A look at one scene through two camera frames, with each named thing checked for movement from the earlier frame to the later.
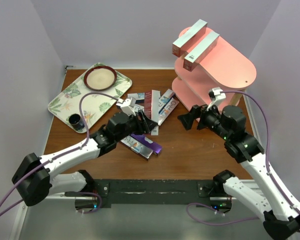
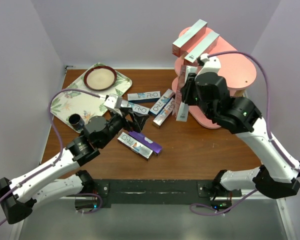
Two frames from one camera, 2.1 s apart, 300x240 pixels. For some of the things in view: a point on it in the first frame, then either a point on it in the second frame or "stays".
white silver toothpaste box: [148, 103] -> [180, 84]
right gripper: [196, 111] -> [187, 89]
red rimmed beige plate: [100, 78] stays
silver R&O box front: [137, 146] stays
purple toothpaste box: [148, 142] stays
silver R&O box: [167, 110] stays
